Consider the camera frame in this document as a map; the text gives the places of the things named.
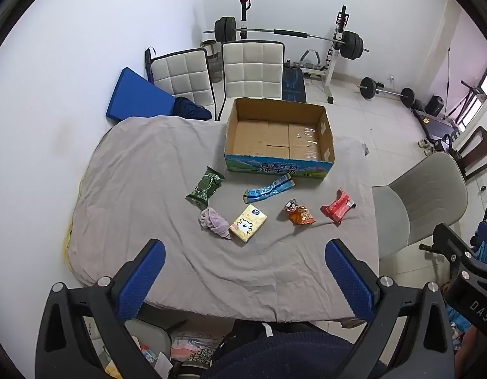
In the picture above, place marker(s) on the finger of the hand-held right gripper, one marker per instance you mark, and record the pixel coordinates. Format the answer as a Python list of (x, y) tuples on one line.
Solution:
[(450, 239), (486, 231)]

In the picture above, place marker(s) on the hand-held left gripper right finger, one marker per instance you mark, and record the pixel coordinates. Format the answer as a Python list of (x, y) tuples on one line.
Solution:
[(350, 280)]

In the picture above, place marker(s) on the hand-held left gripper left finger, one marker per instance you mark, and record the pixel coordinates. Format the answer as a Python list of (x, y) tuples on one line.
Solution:
[(142, 280)]

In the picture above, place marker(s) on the grey shell chair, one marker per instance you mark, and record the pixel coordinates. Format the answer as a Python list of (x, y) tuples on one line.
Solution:
[(425, 193)]

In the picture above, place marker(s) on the red snack packet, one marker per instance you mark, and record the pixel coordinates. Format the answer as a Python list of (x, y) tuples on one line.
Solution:
[(338, 207)]

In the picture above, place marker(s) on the orange snack packet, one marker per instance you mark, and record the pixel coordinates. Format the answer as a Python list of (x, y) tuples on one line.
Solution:
[(300, 214)]

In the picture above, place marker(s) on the brown wooden chair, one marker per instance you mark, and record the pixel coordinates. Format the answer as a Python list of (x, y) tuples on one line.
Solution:
[(478, 146)]

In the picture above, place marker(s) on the grey tablecloth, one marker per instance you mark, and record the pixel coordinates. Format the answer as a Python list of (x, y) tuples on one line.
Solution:
[(148, 189)]

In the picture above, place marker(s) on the pink crumpled cloth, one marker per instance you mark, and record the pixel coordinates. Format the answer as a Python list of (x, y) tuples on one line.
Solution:
[(213, 221)]

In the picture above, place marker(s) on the pair of shoes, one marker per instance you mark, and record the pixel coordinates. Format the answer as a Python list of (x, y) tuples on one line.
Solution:
[(427, 147)]

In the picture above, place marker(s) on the person's dark blue sweater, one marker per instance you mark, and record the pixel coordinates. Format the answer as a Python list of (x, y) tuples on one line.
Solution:
[(290, 357)]

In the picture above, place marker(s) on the green snack packet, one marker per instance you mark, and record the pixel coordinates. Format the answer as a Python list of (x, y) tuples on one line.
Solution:
[(205, 186)]

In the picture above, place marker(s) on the treadmill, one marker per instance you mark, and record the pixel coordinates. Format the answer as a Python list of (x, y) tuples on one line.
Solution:
[(435, 124)]

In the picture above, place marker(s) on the yellow tissue pack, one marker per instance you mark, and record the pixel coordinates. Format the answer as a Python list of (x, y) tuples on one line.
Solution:
[(248, 223)]

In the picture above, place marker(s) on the blue long packet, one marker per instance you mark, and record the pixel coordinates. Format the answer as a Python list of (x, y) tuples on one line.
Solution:
[(269, 188)]

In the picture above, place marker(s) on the black speaker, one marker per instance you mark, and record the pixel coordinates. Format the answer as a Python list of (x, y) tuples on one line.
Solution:
[(435, 105)]

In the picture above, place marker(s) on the open cardboard box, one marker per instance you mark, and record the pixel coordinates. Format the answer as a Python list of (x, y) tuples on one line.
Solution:
[(275, 138)]

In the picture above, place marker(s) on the short barbell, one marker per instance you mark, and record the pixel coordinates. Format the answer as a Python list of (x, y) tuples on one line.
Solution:
[(367, 87)]

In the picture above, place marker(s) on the dark blue cloth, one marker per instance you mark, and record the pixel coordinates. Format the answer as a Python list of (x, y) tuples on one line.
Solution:
[(192, 108)]

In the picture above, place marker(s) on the blue folded mat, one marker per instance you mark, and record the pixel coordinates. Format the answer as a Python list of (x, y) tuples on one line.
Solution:
[(136, 94)]

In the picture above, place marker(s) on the black weight bench pad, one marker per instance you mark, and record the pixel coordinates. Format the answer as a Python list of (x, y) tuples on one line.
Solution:
[(293, 83)]

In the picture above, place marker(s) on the white padded chair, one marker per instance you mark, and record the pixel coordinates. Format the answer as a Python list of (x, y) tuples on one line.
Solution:
[(182, 75), (251, 67)]

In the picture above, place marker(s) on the white bench press rack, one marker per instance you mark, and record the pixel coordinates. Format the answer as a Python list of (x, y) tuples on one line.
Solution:
[(333, 59)]

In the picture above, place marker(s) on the brown water jug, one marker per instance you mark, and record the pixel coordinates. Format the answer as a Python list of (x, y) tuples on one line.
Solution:
[(213, 63)]

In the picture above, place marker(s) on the long barbell with black plates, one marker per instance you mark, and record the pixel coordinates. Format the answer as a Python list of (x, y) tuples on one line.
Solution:
[(225, 28)]

